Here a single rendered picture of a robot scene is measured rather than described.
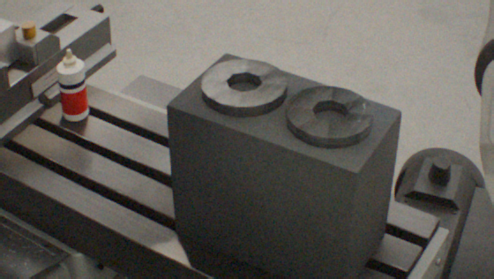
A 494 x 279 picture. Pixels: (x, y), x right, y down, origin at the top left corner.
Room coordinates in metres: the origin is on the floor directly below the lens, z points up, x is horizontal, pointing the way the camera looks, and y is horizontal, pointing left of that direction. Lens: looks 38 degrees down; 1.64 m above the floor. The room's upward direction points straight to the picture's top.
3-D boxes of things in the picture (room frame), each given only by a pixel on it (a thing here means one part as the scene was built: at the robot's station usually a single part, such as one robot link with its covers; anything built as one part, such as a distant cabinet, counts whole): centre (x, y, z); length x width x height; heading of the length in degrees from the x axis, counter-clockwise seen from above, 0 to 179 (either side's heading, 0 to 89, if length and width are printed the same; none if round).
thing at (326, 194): (0.74, -0.04, 1.02); 0.22 x 0.12 x 0.20; 60
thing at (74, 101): (0.98, 0.25, 0.98); 0.04 x 0.04 x 0.11
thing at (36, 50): (1.05, 0.34, 1.01); 0.12 x 0.06 x 0.04; 58
